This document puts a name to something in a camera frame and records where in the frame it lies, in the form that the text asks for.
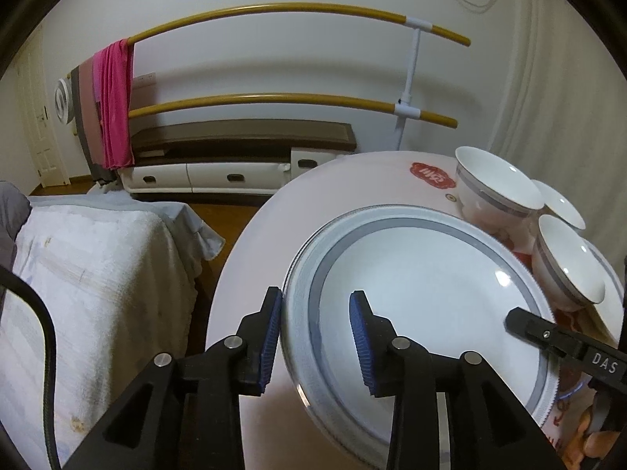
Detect light blue bed sheet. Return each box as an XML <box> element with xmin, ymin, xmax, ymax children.
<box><xmin>91</xmin><ymin>190</ymin><xmax>227</xmax><ymax>261</ymax></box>

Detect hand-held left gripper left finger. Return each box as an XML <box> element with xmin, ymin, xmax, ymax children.
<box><xmin>63</xmin><ymin>286</ymin><xmax>285</xmax><ymax>470</ymax></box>

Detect white door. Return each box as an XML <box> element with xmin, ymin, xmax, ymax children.
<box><xmin>14</xmin><ymin>24</ymin><xmax>72</xmax><ymax>189</ymax></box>

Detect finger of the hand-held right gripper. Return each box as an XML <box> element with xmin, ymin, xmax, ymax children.
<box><xmin>504</xmin><ymin>306</ymin><xmax>627</xmax><ymax>392</ymax></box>

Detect short wooden barre rail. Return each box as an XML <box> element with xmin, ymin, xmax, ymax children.
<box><xmin>128</xmin><ymin>93</ymin><xmax>458</xmax><ymax>129</ymax></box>

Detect pink towel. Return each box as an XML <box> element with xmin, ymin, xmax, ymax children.
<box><xmin>93</xmin><ymin>39</ymin><xmax>136</xmax><ymax>170</ymax></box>

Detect grey-banded white plate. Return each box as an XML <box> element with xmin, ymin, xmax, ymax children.
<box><xmin>281</xmin><ymin>204</ymin><xmax>560</xmax><ymax>470</ymax></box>

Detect grey-banded white bowl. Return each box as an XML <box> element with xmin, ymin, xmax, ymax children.
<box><xmin>531</xmin><ymin>179</ymin><xmax>587</xmax><ymax>232</ymax></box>
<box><xmin>455</xmin><ymin>146</ymin><xmax>545</xmax><ymax>237</ymax></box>
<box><xmin>531</xmin><ymin>215</ymin><xmax>607</xmax><ymax>312</ymax></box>

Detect white floor lamp stand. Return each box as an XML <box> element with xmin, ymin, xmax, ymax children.
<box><xmin>392</xmin><ymin>17</ymin><xmax>434</xmax><ymax>152</ymax></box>

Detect brown grey cloth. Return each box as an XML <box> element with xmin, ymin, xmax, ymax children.
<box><xmin>70</xmin><ymin>56</ymin><xmax>119</xmax><ymax>182</ymax></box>

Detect black cable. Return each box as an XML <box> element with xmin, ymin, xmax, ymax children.
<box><xmin>0</xmin><ymin>264</ymin><xmax>62</xmax><ymax>470</ymax></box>

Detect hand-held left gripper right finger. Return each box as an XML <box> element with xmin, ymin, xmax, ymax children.
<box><xmin>349</xmin><ymin>290</ymin><xmax>569</xmax><ymax>470</ymax></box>

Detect grey padded cloth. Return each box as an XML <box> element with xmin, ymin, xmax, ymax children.
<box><xmin>0</xmin><ymin>181</ymin><xmax>33</xmax><ymax>255</ymax></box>

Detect white round fan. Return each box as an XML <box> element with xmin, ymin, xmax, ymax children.
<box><xmin>53</xmin><ymin>77</ymin><xmax>76</xmax><ymax>123</ymax></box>

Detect long wooden barre rail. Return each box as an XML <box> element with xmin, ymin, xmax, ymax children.
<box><xmin>126</xmin><ymin>4</ymin><xmax>471</xmax><ymax>48</ymax></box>

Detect plain white deep plate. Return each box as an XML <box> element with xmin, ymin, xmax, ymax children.
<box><xmin>585</xmin><ymin>242</ymin><xmax>627</xmax><ymax>349</ymax></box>

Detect white curtain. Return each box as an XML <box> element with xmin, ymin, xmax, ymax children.
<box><xmin>490</xmin><ymin>0</ymin><xmax>627</xmax><ymax>265</ymax></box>

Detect brown-topped white low cabinet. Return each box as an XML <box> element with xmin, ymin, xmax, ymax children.
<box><xmin>118</xmin><ymin>120</ymin><xmax>357</xmax><ymax>195</ymax></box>

